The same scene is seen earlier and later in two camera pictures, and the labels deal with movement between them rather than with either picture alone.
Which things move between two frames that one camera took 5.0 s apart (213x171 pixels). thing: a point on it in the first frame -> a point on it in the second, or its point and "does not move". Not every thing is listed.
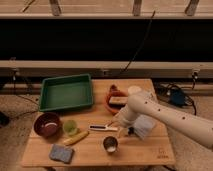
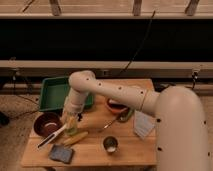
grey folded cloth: (143, 126) does not move
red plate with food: (114, 92) does not move
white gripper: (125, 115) -> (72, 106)
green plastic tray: (65, 92) does not move
